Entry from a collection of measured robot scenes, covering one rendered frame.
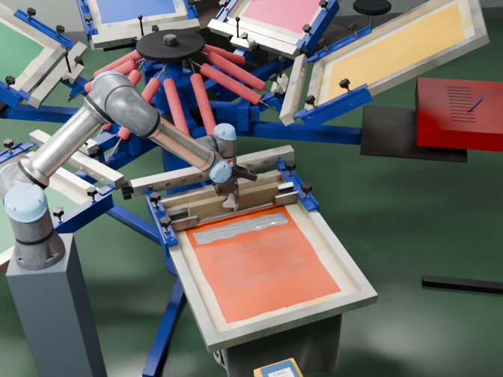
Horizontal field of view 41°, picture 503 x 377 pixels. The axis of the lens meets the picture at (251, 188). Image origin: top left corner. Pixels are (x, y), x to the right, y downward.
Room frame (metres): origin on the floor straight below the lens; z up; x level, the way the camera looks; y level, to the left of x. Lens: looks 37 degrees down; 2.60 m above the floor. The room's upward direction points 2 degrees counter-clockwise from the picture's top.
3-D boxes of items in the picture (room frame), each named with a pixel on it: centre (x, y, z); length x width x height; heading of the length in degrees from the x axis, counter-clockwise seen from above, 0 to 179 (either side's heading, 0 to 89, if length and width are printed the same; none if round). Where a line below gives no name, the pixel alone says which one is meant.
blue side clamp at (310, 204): (2.15, -0.18, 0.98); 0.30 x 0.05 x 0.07; 19
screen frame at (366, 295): (1.83, 0.00, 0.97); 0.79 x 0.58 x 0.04; 19
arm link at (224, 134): (2.02, 0.09, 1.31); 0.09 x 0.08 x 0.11; 118
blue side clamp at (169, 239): (1.97, 0.34, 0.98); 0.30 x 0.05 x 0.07; 19
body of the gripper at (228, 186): (2.02, 0.09, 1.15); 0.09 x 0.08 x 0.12; 109
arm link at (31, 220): (1.58, 0.67, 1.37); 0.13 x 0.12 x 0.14; 28
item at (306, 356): (1.56, -0.10, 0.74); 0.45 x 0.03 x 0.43; 109
